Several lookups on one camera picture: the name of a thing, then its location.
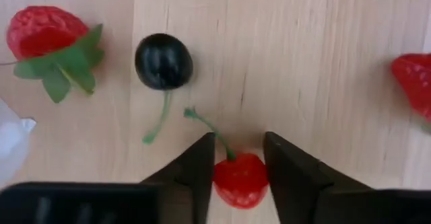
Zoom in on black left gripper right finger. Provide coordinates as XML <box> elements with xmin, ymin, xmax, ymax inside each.
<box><xmin>262</xmin><ymin>131</ymin><xmax>375</xmax><ymax>224</ymax></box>

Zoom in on red toy cherry green stem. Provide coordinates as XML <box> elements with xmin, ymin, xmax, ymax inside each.
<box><xmin>183</xmin><ymin>106</ymin><xmax>270</xmax><ymax>211</ymax></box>

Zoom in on black toy cherry green stem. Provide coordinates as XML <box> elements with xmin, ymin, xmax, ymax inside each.
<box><xmin>134</xmin><ymin>32</ymin><xmax>195</xmax><ymax>145</ymax></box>

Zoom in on clear plastic tupperware container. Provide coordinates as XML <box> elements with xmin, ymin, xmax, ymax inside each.
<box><xmin>0</xmin><ymin>98</ymin><xmax>37</xmax><ymax>188</ymax></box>

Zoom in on red toy strawberry green leaves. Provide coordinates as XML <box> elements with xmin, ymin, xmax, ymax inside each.
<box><xmin>5</xmin><ymin>5</ymin><xmax>105</xmax><ymax>104</ymax></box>
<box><xmin>390</xmin><ymin>52</ymin><xmax>431</xmax><ymax>133</ymax></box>

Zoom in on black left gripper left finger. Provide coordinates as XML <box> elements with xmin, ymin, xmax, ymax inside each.
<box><xmin>139</xmin><ymin>132</ymin><xmax>216</xmax><ymax>224</ymax></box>

